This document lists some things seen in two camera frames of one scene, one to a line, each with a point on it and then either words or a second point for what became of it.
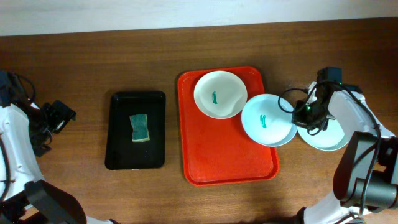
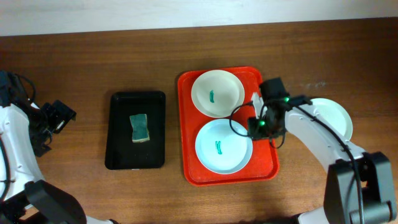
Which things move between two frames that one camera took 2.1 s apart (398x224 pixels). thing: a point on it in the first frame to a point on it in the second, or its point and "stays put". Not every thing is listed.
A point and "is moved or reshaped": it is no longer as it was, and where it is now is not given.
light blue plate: x=265 y=122 is moved or reshaped
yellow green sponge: x=139 y=128 stays put
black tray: x=122 y=154 stays put
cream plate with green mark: x=221 y=94 stays put
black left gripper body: x=52 y=119 stays put
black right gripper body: x=313 y=117 to x=263 y=129
